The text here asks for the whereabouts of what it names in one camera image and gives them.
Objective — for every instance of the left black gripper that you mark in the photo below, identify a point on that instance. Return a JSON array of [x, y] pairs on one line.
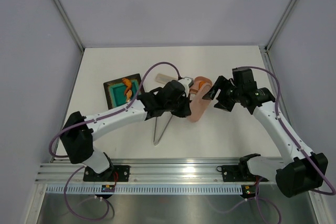
[[184, 112]]

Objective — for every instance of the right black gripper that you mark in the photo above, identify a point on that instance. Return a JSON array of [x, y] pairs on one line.
[[223, 83]]

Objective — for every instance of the orange chicken drumstick toy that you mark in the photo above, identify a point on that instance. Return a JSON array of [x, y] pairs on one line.
[[201, 84]]

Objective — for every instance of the pink lunch box base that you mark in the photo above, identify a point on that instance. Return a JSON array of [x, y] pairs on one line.
[[195, 88]]

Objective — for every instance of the metal tongs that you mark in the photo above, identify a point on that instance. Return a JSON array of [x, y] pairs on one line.
[[160, 126]]

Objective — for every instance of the pink lunch box lid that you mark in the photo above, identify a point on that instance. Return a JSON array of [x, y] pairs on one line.
[[198, 105]]

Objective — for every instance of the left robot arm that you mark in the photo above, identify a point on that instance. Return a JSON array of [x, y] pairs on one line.
[[80, 132]]

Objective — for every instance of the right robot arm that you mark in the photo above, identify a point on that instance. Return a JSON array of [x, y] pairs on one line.
[[300, 169]]

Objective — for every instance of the black teal food tray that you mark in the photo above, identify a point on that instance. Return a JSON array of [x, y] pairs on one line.
[[114, 90]]

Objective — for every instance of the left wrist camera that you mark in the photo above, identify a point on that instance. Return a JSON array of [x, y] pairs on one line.
[[187, 83]]

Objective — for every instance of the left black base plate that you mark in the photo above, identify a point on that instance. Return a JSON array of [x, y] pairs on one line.
[[118, 172]]

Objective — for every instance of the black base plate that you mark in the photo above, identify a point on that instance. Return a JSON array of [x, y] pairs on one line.
[[233, 173], [118, 172]]

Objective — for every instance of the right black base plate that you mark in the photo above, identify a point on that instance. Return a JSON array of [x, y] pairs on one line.
[[233, 173]]

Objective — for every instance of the white slotted cable duct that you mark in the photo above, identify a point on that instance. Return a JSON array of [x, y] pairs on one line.
[[147, 189]]

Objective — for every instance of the aluminium mounting rail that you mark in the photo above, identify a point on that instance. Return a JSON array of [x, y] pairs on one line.
[[147, 171]]

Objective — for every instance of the right frame post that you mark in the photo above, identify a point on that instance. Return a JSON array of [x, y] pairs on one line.
[[280, 24]]

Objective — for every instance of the frame post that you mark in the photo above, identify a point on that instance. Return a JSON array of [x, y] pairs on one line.
[[280, 24], [69, 25]]

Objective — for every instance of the left frame post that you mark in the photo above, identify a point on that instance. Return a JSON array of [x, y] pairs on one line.
[[69, 25]]

